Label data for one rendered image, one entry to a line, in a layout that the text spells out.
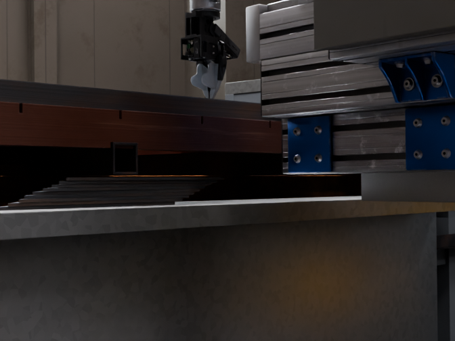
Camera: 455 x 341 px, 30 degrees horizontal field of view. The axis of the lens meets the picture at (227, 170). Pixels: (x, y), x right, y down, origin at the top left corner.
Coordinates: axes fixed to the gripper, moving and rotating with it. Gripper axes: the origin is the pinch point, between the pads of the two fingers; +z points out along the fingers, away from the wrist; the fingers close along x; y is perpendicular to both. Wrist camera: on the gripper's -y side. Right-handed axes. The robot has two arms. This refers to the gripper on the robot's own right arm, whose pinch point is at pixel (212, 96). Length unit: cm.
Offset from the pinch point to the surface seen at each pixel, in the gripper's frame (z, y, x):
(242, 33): -176, -687, -614
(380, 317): 50, -3, 45
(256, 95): -8, -63, -41
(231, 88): -11, -63, -52
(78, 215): 25, 86, 62
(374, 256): 37, -1, 45
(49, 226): 26, 90, 62
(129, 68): -129, -576, -714
